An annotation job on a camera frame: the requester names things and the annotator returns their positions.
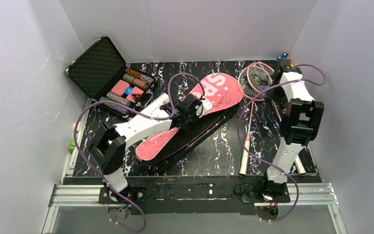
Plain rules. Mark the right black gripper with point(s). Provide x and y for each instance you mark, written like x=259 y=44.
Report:
x=283 y=69

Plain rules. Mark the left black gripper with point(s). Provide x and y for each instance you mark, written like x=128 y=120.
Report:
x=195 y=105

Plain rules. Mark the white shuttlecock tube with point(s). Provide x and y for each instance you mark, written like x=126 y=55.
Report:
x=156 y=104

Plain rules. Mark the pink racket bag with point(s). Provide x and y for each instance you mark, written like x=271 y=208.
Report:
x=164 y=149

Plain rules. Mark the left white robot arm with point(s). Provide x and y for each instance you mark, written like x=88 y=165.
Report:
x=110 y=143

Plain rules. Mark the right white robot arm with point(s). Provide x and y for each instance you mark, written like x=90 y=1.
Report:
x=311 y=114

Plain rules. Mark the colourful toy blocks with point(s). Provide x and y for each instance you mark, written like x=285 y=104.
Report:
x=283 y=56

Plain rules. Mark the brown striped chip stack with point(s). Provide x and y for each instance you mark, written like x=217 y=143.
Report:
x=140 y=76

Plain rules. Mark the pink card deck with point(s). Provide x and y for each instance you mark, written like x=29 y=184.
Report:
x=121 y=87
x=135 y=94

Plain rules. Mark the blue dealer chip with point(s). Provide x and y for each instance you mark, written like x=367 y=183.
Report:
x=128 y=90

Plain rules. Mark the green red chip stack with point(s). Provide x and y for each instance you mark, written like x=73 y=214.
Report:
x=135 y=81

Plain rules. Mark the green purple chip stack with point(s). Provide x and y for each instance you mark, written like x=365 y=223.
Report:
x=119 y=109

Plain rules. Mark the purple patterned chip stack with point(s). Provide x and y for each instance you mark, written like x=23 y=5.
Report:
x=114 y=97

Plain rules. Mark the black poker chip case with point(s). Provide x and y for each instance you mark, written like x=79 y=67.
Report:
x=98 y=70

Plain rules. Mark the green clip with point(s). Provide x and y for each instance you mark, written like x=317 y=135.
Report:
x=72 y=145

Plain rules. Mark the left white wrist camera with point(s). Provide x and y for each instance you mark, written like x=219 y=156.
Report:
x=205 y=107

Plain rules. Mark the chrome case handle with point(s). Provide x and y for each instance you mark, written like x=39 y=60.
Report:
x=146 y=98

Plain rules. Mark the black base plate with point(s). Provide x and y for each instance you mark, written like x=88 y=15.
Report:
x=202 y=194

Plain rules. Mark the aluminium rail frame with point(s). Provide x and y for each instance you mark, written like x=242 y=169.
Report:
x=81 y=205

